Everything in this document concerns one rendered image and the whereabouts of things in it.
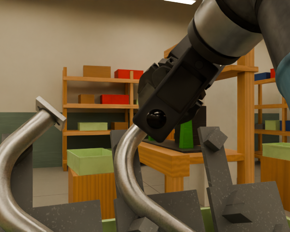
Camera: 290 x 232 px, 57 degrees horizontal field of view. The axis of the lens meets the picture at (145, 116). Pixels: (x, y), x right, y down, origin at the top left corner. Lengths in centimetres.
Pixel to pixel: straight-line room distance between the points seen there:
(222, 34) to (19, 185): 35
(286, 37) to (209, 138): 34
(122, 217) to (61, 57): 627
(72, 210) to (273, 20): 36
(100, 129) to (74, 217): 561
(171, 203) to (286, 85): 33
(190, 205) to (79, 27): 649
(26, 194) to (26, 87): 612
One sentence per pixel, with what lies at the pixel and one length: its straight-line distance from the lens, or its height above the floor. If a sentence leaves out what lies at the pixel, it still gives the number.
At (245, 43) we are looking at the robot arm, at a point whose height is 124.
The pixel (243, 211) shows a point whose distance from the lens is 48.
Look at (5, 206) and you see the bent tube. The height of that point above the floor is 105.
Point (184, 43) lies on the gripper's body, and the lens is 38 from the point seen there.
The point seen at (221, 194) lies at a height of 102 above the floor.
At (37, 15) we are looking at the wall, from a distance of 687.
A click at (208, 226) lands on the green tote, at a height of 92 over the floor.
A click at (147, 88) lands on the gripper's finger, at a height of 121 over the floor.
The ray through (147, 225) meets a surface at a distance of 40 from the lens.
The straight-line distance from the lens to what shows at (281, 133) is 639.
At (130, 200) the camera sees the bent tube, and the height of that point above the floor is 105.
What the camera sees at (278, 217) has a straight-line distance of 59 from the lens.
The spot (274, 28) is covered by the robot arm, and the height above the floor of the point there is 123.
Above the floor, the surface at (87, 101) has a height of 147.
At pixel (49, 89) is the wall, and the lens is 651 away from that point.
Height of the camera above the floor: 117
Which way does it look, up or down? level
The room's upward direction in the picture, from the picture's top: straight up
